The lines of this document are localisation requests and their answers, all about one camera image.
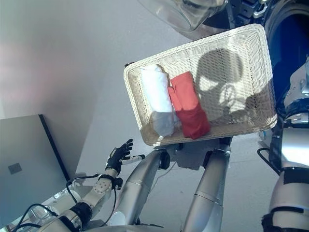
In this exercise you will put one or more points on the red cloth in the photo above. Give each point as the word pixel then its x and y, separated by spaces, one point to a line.
pixel 188 104

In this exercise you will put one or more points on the white cloth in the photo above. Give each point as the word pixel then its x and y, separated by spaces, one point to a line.
pixel 157 96

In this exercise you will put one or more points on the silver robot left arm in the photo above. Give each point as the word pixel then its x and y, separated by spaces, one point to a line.
pixel 96 193

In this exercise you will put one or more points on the grey wall socket plate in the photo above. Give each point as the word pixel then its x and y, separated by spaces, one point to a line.
pixel 14 168

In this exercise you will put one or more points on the silver robot left leg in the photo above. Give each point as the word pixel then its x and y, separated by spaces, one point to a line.
pixel 140 178

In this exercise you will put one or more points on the front-loading washing machine drum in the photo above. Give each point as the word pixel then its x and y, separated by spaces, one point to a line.
pixel 285 36

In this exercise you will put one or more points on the silver robot torso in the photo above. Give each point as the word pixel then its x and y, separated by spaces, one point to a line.
pixel 144 228

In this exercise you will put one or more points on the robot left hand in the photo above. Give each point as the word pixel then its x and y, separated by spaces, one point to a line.
pixel 118 155

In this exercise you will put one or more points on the cream wicker basket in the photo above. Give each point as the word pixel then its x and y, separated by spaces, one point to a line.
pixel 217 72

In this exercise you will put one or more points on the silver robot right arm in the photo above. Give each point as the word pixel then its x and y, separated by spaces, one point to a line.
pixel 292 149

